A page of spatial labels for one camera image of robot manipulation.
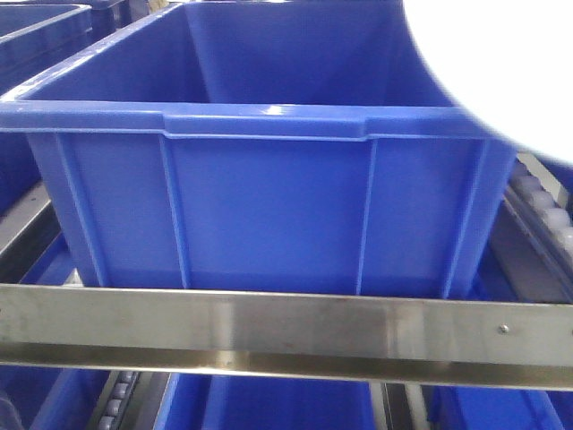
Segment light blue plate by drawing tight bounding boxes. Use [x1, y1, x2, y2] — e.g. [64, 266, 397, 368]
[404, 1, 572, 164]

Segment centre blue plastic crate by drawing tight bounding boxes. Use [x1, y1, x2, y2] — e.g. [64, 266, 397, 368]
[1, 1, 516, 299]

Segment lower blue crate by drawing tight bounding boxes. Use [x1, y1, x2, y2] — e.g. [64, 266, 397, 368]
[153, 374, 375, 429]

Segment white roller conveyor track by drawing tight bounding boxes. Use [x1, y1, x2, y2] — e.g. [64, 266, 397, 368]
[490, 159, 572, 304]

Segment far left blue crate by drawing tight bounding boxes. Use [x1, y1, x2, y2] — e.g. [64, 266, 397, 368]
[1, 4, 92, 213]

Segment stainless steel shelf rail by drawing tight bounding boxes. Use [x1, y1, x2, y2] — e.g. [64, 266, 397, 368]
[1, 284, 572, 391]

